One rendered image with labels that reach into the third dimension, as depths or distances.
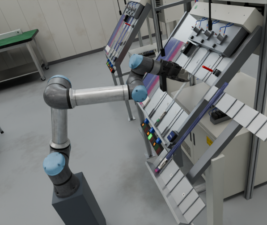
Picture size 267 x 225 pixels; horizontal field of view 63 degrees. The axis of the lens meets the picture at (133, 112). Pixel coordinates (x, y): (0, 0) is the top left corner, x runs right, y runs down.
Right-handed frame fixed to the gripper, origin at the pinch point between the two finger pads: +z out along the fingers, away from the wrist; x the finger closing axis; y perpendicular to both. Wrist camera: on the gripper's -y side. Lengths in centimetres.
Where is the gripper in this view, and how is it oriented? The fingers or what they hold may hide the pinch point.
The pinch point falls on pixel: (186, 80)
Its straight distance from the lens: 128.4
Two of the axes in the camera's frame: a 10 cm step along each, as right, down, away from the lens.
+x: -2.7, -4.8, 8.4
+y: 3.4, -8.6, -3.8
